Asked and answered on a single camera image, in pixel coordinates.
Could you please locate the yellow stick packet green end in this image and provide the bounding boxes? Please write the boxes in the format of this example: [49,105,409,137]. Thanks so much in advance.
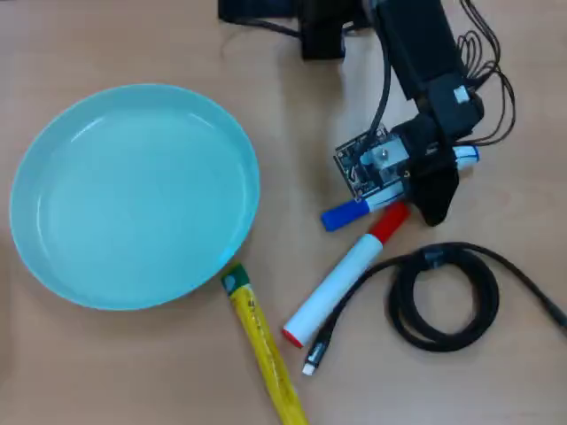
[220,261,310,425]

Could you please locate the black coiled USB cable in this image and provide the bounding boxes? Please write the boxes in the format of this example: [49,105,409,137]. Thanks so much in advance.
[302,241,567,377]

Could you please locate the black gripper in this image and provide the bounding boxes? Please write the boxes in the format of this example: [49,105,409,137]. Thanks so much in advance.
[392,73,484,228]

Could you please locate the blue capped white marker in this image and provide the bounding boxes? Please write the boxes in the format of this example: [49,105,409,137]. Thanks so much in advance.
[320,144,481,232]

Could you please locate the small gripper camera board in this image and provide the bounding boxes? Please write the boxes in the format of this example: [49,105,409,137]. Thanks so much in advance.
[333,125,407,199]

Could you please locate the black robot wires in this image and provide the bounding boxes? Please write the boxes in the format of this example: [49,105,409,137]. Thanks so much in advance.
[454,0,517,147]

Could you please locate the light blue plate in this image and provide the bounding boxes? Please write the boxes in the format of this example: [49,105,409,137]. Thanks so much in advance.
[8,82,261,312]

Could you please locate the red capped white marker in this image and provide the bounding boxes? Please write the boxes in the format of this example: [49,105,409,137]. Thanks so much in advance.
[282,202,411,349]

